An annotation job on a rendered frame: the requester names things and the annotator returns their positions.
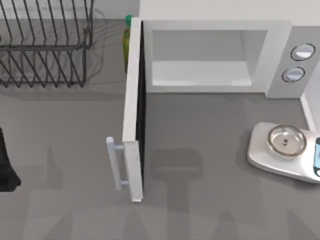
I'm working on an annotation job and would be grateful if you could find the white microwave door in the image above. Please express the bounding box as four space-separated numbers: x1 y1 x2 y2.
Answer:
121 16 146 203

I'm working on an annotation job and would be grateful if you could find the green bottle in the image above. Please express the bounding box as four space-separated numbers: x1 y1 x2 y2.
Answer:
121 14 133 74

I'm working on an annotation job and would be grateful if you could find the white kitchen scale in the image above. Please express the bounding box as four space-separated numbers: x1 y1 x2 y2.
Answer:
246 121 320 184

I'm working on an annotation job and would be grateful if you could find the round metal scale pan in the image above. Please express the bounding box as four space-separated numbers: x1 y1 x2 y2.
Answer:
267 124 308 160

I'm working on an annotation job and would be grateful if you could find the pale microwave oven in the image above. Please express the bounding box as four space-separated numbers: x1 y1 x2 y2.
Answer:
138 0 320 99

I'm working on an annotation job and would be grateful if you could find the small microwave knob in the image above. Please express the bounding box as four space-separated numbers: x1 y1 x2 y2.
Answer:
281 66 306 83

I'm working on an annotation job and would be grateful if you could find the large microwave knob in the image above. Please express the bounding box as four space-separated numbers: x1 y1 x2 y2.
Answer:
290 42 316 62

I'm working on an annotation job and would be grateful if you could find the blue scale display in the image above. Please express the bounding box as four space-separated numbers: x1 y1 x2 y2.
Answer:
313 136 320 178

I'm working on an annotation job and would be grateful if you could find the pale door handle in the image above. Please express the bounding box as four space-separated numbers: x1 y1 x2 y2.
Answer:
105 136 130 191

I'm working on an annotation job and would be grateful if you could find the dark wire dish rack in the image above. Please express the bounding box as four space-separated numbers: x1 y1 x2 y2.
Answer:
0 0 96 89

